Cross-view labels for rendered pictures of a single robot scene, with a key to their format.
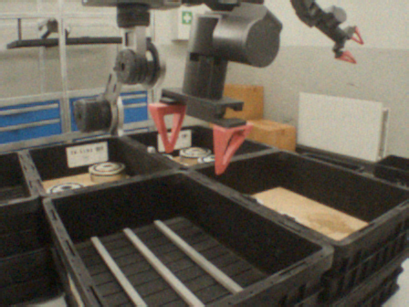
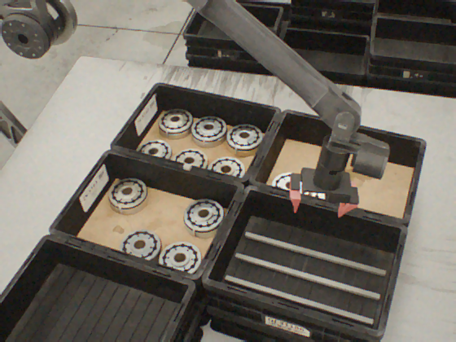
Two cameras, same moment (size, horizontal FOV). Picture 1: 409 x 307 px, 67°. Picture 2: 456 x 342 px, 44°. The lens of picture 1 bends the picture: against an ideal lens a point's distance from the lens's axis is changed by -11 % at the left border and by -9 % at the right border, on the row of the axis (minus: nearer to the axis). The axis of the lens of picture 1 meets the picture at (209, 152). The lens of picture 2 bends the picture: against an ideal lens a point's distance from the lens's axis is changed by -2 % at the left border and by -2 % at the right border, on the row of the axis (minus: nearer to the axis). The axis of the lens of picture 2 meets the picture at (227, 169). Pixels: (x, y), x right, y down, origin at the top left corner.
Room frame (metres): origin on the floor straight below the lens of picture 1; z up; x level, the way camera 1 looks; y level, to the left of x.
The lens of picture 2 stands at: (-0.08, 0.58, 1.99)
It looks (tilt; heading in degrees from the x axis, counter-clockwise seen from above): 47 degrees down; 329
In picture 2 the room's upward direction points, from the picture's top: 4 degrees counter-clockwise
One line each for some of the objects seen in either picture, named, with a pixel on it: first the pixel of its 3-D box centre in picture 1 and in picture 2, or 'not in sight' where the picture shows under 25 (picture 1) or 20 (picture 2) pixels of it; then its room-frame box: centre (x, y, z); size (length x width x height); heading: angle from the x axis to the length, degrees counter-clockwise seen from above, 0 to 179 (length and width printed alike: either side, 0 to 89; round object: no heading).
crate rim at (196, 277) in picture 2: (90, 163); (148, 210); (0.78, 0.29, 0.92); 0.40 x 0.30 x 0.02; 34
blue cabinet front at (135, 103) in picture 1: (112, 127); not in sight; (2.79, 0.82, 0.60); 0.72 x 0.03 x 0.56; 132
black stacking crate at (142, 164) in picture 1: (92, 182); (151, 223); (0.78, 0.29, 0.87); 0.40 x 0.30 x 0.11; 34
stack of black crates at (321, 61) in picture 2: not in sight; (320, 80); (1.48, -0.90, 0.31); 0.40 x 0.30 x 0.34; 42
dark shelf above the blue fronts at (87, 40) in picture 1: (81, 42); not in sight; (2.86, 1.08, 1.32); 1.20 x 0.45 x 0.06; 132
